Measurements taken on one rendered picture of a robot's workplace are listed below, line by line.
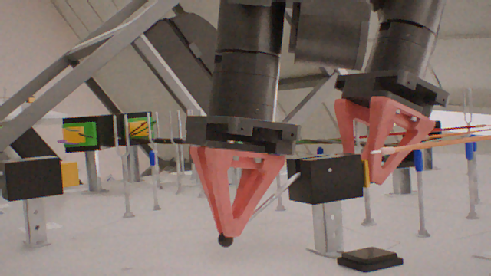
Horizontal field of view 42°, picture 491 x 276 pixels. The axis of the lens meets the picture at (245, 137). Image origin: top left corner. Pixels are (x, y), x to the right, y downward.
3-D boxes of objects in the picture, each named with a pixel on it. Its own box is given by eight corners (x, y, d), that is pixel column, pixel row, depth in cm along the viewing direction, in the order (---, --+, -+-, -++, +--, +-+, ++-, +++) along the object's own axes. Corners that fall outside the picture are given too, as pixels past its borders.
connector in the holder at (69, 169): (54, 185, 77) (52, 162, 77) (70, 183, 78) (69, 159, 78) (62, 187, 73) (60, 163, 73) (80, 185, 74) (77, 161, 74)
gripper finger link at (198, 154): (248, 231, 58) (259, 129, 58) (288, 245, 52) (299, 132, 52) (179, 228, 55) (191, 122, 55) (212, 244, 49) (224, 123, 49)
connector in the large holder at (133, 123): (152, 137, 126) (149, 116, 126) (156, 137, 123) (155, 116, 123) (123, 140, 123) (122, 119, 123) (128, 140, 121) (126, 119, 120)
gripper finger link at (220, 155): (242, 228, 60) (252, 129, 60) (279, 242, 53) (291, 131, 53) (174, 225, 57) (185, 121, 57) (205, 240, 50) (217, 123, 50)
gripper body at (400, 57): (377, 113, 68) (395, 49, 69) (448, 113, 59) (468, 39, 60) (330, 92, 65) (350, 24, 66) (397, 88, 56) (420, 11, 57)
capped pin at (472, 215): (482, 218, 69) (478, 139, 68) (469, 219, 68) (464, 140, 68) (476, 216, 70) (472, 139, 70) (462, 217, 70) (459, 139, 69)
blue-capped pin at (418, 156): (412, 235, 63) (406, 149, 62) (423, 233, 64) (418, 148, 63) (422, 238, 62) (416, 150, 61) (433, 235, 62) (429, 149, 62)
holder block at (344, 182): (288, 200, 59) (285, 158, 59) (337, 192, 62) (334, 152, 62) (312, 205, 56) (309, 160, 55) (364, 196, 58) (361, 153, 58)
